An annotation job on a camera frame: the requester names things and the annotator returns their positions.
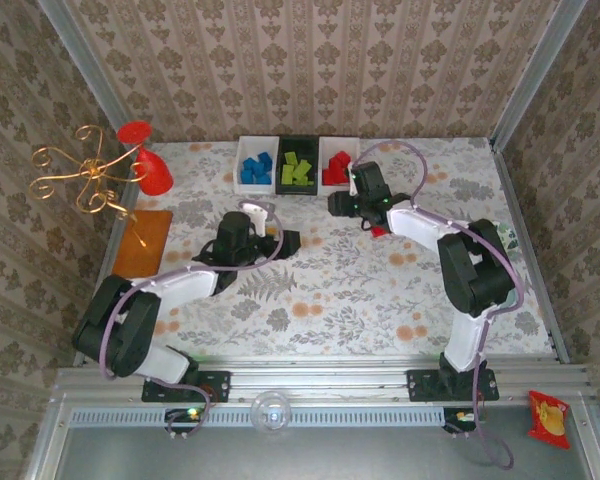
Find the red lego brick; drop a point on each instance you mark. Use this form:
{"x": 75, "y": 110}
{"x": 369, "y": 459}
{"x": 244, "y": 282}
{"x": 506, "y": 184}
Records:
{"x": 331, "y": 176}
{"x": 339, "y": 159}
{"x": 380, "y": 231}
{"x": 344, "y": 172}

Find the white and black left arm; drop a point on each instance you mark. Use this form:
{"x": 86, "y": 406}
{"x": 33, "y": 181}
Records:
{"x": 190, "y": 287}

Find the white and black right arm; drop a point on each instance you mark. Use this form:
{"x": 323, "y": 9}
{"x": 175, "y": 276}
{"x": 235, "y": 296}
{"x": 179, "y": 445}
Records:
{"x": 415, "y": 225}

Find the white plastic bin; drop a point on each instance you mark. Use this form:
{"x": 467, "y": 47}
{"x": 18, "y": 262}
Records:
{"x": 250, "y": 147}
{"x": 352, "y": 147}

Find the black plastic bin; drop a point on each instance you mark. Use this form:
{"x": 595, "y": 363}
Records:
{"x": 312, "y": 150}

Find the orange wooden board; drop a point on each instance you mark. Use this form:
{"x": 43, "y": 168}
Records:
{"x": 155, "y": 225}

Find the floral patterned tablecloth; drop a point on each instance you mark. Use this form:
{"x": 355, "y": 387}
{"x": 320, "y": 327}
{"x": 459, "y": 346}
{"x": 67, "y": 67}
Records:
{"x": 330, "y": 325}

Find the red plastic goblet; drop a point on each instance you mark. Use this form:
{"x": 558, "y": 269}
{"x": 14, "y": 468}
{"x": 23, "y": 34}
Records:
{"x": 152, "y": 172}

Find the clear plastic dome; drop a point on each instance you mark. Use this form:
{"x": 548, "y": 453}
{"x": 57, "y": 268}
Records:
{"x": 271, "y": 412}

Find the black controller board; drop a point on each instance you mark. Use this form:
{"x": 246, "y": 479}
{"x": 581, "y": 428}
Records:
{"x": 185, "y": 417}
{"x": 460, "y": 417}

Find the red snack bag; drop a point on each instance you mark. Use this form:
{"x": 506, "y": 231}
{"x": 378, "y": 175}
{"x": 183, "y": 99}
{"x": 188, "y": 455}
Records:
{"x": 550, "y": 417}

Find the aluminium side rail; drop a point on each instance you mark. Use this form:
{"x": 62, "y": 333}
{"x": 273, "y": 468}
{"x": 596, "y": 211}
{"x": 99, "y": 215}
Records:
{"x": 514, "y": 200}
{"x": 107, "y": 262}

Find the aluminium table edge rail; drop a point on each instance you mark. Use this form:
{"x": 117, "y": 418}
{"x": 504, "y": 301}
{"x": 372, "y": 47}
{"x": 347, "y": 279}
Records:
{"x": 320, "y": 380}

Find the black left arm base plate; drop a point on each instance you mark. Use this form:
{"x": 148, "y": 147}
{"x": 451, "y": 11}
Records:
{"x": 220, "y": 385}

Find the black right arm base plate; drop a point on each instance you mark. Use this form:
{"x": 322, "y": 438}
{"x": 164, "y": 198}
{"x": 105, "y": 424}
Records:
{"x": 422, "y": 385}

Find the aluminium frame post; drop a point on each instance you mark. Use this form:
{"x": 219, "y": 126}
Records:
{"x": 82, "y": 62}
{"x": 540, "y": 62}

